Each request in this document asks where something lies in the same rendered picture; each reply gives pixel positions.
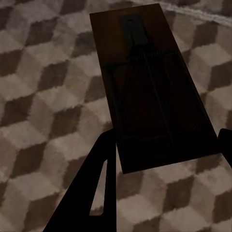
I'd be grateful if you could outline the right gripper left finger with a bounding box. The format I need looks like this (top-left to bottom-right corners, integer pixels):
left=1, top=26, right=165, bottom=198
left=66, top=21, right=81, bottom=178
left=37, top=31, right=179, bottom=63
left=43, top=129, right=116, bottom=232

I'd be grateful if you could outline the mousetrap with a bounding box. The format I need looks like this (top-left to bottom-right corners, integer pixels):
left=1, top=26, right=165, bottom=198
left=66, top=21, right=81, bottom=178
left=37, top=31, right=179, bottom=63
left=89, top=3, right=224, bottom=174

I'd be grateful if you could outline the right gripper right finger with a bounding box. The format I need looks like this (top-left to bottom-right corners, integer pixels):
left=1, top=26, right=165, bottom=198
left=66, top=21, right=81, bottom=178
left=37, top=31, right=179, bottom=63
left=217, top=128, right=232, bottom=167

